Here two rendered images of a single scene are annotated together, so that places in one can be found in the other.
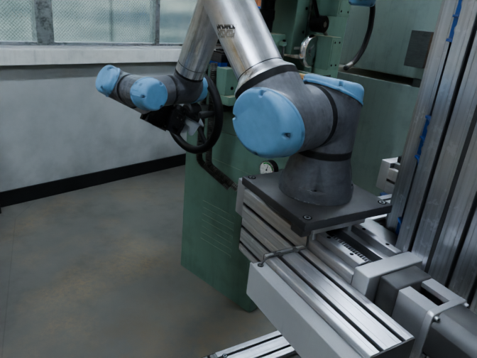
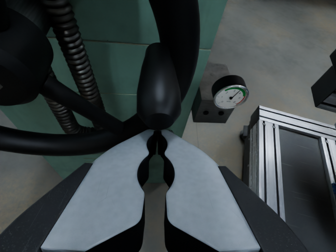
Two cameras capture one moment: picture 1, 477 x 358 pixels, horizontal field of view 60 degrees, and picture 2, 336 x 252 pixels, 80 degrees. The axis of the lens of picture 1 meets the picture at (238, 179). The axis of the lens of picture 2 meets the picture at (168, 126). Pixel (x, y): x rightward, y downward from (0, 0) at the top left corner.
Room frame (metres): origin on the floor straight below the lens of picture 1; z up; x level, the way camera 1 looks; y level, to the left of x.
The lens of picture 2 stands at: (1.22, 0.19, 0.92)
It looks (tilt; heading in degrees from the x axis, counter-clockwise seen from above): 55 degrees down; 307
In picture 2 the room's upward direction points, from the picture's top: 12 degrees clockwise
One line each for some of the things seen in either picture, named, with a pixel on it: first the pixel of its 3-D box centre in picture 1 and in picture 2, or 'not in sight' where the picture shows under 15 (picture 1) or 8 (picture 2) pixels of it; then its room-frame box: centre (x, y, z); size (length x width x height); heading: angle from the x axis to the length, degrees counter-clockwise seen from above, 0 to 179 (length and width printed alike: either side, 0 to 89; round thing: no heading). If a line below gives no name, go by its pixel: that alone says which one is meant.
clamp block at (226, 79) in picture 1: (225, 77); not in sight; (1.49, 0.08, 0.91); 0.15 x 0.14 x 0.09; 49
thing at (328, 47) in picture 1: (324, 52); not in sight; (1.68, -0.28, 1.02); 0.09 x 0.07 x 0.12; 49
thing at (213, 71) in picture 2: not in sight; (211, 93); (1.36, -0.15, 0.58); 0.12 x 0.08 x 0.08; 139
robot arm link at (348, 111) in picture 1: (326, 111); not in sight; (0.79, -0.15, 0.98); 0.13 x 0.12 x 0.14; 137
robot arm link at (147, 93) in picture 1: (148, 91); not in sight; (1.01, 0.24, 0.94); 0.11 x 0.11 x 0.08; 47
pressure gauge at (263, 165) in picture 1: (269, 171); (227, 94); (1.31, -0.10, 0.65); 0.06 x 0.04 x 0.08; 49
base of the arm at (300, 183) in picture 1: (319, 167); not in sight; (0.80, -0.16, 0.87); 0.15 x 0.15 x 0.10
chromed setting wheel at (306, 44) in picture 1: (309, 51); not in sight; (1.66, -0.22, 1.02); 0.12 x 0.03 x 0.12; 139
